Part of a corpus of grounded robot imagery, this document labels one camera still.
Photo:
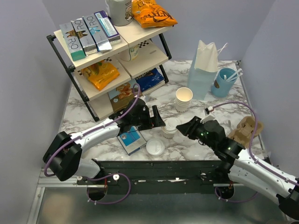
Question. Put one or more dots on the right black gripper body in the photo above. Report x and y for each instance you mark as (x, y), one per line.
(202, 136)

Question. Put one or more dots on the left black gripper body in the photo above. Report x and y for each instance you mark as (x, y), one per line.
(144, 121)

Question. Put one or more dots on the single white lid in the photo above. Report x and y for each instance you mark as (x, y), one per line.
(171, 123)

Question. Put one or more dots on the stack of white lids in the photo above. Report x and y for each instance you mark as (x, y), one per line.
(155, 147)

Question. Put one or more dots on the stack of paper cups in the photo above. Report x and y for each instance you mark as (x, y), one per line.
(183, 99)

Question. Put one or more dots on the light blue paper bag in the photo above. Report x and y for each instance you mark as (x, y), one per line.
(203, 69)

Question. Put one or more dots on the single paper cup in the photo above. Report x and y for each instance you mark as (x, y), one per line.
(169, 133)

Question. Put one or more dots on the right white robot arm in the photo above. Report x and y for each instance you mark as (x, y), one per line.
(242, 167)

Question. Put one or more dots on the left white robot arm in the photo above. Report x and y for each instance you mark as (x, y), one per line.
(64, 156)

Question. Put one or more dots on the blue razor package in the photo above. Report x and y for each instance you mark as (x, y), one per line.
(132, 141)

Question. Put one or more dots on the brown and blue snack bag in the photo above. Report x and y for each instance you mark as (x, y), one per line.
(122, 95)

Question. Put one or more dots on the brown cardboard cup carrier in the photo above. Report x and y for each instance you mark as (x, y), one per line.
(242, 134)

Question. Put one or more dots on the blue chip bag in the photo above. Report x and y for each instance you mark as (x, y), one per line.
(149, 79)

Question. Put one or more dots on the black and cream shelf rack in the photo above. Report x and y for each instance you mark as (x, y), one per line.
(153, 52)

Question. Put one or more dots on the blue cup with stirrers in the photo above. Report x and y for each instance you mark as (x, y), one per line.
(222, 85)

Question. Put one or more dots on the yellow snack bag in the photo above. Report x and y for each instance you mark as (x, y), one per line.
(100, 74)

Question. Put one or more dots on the white bowl on shelf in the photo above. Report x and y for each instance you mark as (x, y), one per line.
(129, 54)

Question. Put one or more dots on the blue R.O carton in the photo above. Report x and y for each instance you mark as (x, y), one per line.
(99, 36)

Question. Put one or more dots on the purple and white box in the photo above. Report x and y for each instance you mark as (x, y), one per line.
(109, 29)

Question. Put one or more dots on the silver R.O carton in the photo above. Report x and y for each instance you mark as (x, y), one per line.
(85, 38)

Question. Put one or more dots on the teal R.O carton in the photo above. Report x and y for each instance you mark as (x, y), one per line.
(72, 41)

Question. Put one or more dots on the orange chip bag top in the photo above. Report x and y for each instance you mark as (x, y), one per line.
(149, 14)

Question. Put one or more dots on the grey printed mug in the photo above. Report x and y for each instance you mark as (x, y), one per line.
(119, 11)

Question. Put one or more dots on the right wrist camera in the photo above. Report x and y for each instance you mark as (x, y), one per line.
(208, 115)

